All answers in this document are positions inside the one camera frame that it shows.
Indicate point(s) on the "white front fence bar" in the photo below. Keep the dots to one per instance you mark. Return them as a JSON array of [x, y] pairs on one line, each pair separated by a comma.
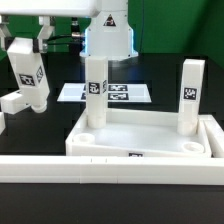
[[111, 170]]

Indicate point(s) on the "white fence bar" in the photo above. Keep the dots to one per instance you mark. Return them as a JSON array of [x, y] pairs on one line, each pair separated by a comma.
[[215, 135], [111, 170]]

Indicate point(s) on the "white right fence bar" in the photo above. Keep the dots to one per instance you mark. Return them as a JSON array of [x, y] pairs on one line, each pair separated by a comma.
[[215, 135]]

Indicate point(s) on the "white marker base plate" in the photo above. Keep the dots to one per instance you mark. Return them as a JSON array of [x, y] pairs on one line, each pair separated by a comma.
[[129, 93]]

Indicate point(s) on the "white desk tabletop tray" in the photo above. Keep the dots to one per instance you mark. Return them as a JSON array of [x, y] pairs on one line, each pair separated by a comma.
[[136, 133]]

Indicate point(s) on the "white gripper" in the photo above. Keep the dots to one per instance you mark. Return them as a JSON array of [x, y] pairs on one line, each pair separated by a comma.
[[45, 9]]

